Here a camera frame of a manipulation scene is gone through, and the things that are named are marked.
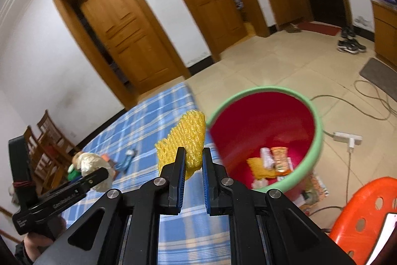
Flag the person's left forearm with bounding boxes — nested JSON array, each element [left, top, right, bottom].
[[14, 242, 33, 265]]

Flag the white paper ball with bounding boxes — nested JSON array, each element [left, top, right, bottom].
[[77, 152, 114, 192]]

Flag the white power strip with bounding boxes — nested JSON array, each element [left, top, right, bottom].
[[332, 131, 363, 152]]

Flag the yellow foam fruit net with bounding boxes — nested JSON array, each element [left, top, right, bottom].
[[154, 110, 206, 181], [246, 157, 276, 180]]

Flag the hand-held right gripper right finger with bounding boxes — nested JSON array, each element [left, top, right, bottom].
[[201, 148, 356, 265]]

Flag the small wooden wall cabinet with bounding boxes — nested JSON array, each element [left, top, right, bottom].
[[260, 0, 314, 31]]

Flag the printed plastic bag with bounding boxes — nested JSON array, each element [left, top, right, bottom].
[[299, 173, 330, 216]]

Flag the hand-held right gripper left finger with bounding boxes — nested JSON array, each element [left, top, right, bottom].
[[33, 147, 187, 265]]

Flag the grey floor cable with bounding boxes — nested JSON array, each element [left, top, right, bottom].
[[310, 80, 397, 121]]

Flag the person's left hand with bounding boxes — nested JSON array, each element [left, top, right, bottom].
[[24, 217, 67, 262]]

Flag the green blue plastic toy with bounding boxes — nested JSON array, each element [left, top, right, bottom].
[[119, 148, 137, 174]]

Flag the red doormat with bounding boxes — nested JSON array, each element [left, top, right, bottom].
[[298, 21, 342, 36]]

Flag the grey floor mat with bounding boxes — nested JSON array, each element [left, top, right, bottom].
[[360, 58, 397, 93]]

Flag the orange plastic stool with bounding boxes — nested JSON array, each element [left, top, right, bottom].
[[329, 177, 397, 265]]

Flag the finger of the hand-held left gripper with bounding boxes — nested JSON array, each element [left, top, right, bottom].
[[66, 167, 110, 192]]

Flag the blue plaid blanket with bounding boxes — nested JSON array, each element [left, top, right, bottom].
[[60, 82, 232, 265]]

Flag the white tissue pack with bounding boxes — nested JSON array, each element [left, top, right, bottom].
[[260, 147, 275, 168]]

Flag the brown wooden chair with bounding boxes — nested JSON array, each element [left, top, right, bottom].
[[37, 110, 79, 157], [24, 125, 73, 194]]

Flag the wooden side cabinet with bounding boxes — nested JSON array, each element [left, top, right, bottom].
[[370, 0, 397, 70]]

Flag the red bin with green rim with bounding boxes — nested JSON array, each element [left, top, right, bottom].
[[206, 86, 323, 193]]

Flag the orange rice cracker snack packet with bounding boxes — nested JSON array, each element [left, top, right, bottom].
[[270, 147, 294, 176]]

